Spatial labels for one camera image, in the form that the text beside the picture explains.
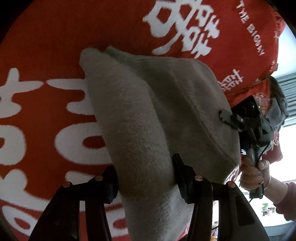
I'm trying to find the grey knit sweater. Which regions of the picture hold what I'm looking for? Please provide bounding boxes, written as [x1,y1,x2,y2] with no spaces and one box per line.
[80,47,240,240]

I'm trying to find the pink-sleeved right forearm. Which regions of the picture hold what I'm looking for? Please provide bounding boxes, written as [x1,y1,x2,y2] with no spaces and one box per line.
[264,176,296,221]

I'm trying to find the person's right hand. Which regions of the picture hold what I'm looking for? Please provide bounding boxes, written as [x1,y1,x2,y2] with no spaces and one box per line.
[240,155,270,190]

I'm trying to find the red wedding bedspread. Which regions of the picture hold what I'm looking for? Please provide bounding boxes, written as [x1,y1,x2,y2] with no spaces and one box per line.
[1,1,285,240]

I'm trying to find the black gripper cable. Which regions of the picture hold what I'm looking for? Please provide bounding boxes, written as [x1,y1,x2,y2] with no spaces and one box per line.
[248,141,273,203]

